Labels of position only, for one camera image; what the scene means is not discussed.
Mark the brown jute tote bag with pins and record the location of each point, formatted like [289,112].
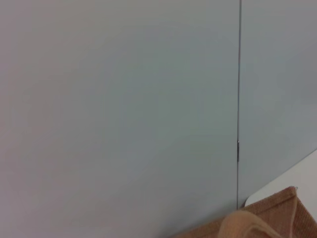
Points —
[272,213]

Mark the small metal wall seam clip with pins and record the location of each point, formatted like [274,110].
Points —
[238,151]

